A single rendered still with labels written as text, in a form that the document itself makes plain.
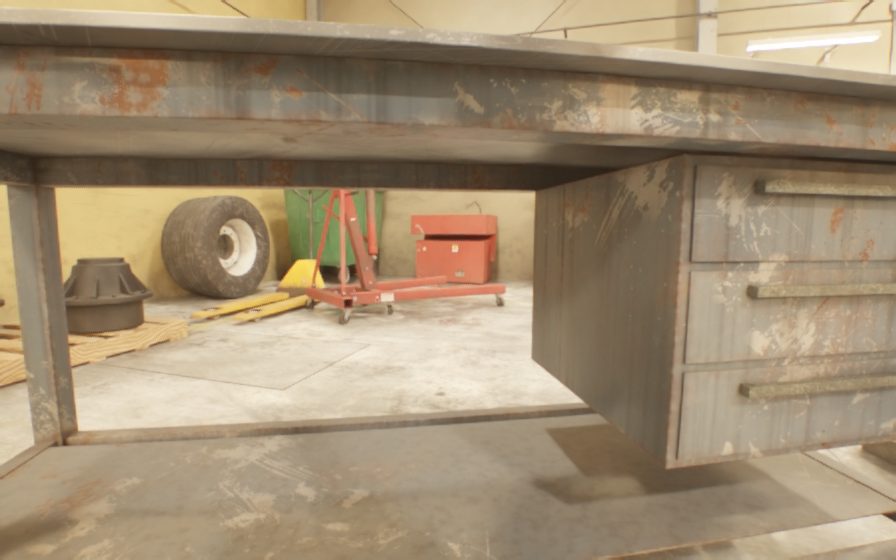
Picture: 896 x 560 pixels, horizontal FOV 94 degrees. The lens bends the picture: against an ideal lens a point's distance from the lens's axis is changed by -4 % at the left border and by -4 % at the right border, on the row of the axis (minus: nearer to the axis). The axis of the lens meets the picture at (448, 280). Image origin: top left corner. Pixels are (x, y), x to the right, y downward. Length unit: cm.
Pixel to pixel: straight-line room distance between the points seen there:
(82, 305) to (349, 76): 275
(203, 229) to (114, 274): 165
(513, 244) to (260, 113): 602
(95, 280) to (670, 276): 295
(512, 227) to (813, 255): 576
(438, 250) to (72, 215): 384
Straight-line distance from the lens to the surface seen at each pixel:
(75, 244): 496
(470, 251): 580
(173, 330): 330
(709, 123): 57
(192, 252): 471
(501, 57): 46
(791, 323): 76
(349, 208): 376
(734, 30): 701
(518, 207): 639
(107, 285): 315
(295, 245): 624
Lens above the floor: 69
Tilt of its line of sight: 6 degrees down
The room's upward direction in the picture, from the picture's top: straight up
